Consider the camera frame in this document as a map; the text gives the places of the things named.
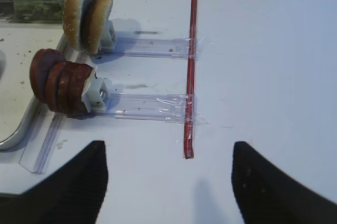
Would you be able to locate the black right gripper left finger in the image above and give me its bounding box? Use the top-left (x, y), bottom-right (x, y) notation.
top-left (1, 141), bottom-right (108, 223)

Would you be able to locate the red plastic strip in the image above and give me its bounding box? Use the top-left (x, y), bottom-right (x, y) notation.
top-left (183, 0), bottom-right (198, 159)

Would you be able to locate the rear meat patty slice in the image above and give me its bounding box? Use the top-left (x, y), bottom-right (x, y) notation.
top-left (67, 64), bottom-right (93, 115)

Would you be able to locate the white pusher block upper right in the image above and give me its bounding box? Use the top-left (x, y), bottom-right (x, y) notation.
top-left (100, 21), bottom-right (117, 49)

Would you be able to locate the sesame bun top front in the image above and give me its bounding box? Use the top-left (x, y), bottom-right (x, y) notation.
top-left (63, 0), bottom-right (91, 50)

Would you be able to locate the clear rail right of tray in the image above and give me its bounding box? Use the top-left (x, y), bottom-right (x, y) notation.
top-left (19, 35), bottom-right (97, 174)

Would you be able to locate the bun top rear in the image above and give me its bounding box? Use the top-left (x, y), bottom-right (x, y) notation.
top-left (81, 0), bottom-right (113, 54)

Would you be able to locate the front meat patty slice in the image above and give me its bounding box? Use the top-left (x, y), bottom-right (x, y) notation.
top-left (29, 48), bottom-right (66, 103)

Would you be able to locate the clear patty track lower right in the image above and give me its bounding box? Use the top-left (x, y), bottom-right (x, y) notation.
top-left (90, 93), bottom-right (207, 125)

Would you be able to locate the meat patty slice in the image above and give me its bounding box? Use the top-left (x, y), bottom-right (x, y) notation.
top-left (58, 62), bottom-right (78, 114)
top-left (67, 64), bottom-right (93, 115)
top-left (45, 61), bottom-right (69, 112)
top-left (29, 48), bottom-right (66, 103)

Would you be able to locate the clear bun track upper right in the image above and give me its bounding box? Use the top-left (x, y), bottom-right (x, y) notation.
top-left (96, 38), bottom-right (204, 60)

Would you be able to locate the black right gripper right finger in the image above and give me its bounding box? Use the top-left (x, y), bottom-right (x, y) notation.
top-left (231, 141), bottom-right (336, 223)

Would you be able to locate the cream metal serving tray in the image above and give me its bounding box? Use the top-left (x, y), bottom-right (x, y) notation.
top-left (1, 23), bottom-right (63, 151)

